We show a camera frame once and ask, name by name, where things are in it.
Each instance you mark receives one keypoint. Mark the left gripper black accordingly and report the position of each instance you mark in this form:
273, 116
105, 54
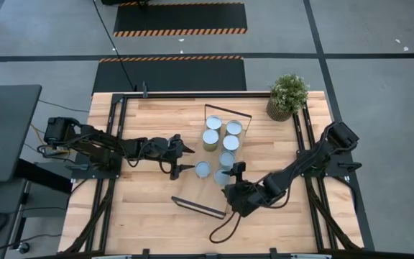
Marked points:
164, 149

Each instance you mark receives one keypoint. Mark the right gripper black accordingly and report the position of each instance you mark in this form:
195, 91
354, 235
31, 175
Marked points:
244, 198

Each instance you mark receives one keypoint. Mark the diced tomatoes tin can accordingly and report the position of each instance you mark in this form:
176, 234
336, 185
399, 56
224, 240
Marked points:
226, 158
220, 178

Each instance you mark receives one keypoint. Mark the tin can with white lid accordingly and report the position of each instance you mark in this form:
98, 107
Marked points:
231, 142

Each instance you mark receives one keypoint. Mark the green label tin can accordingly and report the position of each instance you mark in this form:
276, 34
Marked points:
210, 137

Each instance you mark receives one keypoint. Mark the teal label tin can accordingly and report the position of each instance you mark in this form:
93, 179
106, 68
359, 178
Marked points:
214, 123

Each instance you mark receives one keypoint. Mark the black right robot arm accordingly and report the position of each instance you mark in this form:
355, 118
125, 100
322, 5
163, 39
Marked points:
300, 165

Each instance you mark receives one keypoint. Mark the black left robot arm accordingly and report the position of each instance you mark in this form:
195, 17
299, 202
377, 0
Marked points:
113, 142

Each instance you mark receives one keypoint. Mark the black mat one hazard stripe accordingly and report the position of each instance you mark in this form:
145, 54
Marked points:
171, 75

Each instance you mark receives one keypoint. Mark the potted plant woven pot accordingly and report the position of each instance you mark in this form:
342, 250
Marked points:
289, 94

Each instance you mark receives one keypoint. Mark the black desk crossbar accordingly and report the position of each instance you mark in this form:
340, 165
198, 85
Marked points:
45, 177

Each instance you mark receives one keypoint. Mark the black mat two hazard stripes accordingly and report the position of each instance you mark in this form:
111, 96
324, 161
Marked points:
180, 16

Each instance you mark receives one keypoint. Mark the grey desk leg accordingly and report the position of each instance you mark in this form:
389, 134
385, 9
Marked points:
22, 208

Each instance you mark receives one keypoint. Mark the black desk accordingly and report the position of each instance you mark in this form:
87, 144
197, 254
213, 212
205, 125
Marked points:
5, 136

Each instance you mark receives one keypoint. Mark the black caster wheel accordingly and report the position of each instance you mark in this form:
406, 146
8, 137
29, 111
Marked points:
23, 247

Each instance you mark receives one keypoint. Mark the black aluminium table frame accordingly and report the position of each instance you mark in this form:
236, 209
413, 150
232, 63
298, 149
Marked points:
192, 95

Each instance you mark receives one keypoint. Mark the black upright bracket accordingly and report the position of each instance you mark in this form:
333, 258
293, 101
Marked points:
144, 90

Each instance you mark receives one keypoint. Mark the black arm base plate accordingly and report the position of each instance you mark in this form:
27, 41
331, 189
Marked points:
336, 173
85, 175

